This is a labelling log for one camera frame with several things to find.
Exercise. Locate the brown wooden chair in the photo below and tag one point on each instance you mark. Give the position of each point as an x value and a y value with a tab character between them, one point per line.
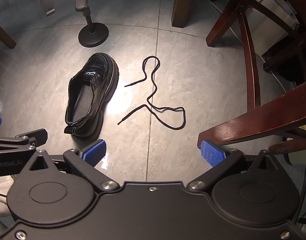
2	36

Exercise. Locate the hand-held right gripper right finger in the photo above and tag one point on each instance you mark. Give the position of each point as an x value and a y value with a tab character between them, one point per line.
213	153

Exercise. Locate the black shoelace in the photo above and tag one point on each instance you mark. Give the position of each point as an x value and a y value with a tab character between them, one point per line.
146	105

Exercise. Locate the dark red wooden chair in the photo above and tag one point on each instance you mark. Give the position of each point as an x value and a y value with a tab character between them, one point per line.
250	67

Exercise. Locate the black glossy leather shoe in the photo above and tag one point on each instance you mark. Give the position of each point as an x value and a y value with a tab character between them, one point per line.
105	65

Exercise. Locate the person's white pants leg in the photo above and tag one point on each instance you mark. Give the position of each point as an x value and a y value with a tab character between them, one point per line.
0	205

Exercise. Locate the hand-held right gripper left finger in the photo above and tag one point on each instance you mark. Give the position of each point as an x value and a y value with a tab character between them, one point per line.
94	153

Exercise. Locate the white box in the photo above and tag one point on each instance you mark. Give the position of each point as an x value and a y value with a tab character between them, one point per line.
261	42

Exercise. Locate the brown wooden table leg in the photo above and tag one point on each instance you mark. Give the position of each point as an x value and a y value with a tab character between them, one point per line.
183	5

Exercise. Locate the black round-base stand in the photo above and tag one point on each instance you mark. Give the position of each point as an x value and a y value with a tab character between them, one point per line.
92	36

